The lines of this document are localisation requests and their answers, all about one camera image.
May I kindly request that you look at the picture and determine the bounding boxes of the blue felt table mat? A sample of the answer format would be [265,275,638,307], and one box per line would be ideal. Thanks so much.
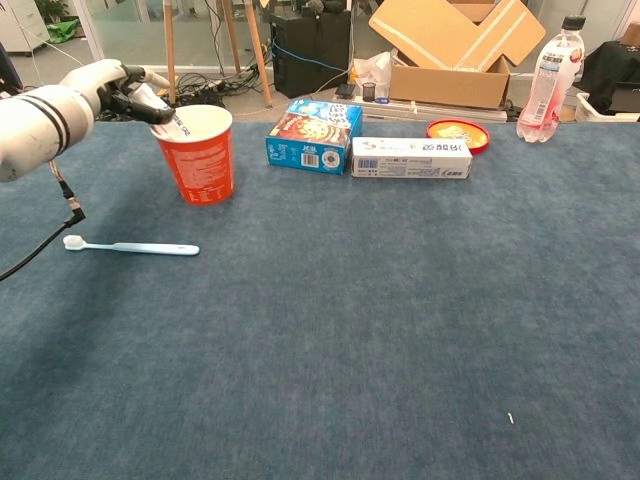
[0,119,640,480]

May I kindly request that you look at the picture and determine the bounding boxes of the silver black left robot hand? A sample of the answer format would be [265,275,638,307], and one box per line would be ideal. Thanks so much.
[62,58,177,126]

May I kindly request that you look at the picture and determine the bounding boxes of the light blue toothbrush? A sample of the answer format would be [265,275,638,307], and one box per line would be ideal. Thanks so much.
[62,234,201,257]

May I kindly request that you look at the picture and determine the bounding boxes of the blue snack box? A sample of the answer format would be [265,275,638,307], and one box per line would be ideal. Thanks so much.
[265,97,364,176]

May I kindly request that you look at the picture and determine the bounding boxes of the white plastic bin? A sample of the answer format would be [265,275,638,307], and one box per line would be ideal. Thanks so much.
[574,92,640,123]

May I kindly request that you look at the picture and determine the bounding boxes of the green bag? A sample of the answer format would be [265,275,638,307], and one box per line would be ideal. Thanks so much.
[47,17,82,45]

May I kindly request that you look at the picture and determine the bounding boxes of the black computer tower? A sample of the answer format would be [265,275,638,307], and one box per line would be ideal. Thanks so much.
[269,9,354,100]

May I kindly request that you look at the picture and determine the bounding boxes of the white plastic bag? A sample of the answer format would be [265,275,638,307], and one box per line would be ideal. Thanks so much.
[352,49,394,99]

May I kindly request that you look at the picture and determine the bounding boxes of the red round lid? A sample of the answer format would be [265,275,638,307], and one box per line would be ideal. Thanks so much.
[425,118,491,156]

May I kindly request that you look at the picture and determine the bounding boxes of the white toothpaste box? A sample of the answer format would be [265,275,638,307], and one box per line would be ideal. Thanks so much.
[350,136,474,180]

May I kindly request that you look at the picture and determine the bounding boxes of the white patterned toothpaste tube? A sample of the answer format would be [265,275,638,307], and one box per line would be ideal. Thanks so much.
[133,82,194,142]

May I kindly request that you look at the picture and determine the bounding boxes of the tangled floor cable bundle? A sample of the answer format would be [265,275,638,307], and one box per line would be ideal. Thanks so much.
[97,72,274,122]

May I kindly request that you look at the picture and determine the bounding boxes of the navy rounded chair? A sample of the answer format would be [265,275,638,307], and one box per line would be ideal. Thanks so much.
[0,42,24,96]

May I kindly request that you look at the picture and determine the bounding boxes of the red paper cup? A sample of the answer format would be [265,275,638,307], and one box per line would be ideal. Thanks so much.
[150,103,236,206]

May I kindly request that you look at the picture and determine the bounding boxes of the white cabinet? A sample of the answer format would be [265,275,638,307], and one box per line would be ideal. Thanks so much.
[0,0,51,54]

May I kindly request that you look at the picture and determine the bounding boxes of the clear bottle with pink drink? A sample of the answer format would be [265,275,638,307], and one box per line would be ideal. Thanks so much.
[516,15,587,145]

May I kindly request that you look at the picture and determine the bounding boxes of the wooden easel legs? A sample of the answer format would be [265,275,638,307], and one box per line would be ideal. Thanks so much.
[162,0,274,108]

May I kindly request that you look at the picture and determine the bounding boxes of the brown cardboard box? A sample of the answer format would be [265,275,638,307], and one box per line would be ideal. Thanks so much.
[368,0,547,110]

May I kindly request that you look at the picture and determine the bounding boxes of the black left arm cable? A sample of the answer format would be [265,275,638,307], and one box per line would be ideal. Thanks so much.
[0,159,87,282]

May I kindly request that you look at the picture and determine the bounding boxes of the blue network cable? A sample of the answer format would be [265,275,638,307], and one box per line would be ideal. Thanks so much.
[272,39,350,75]

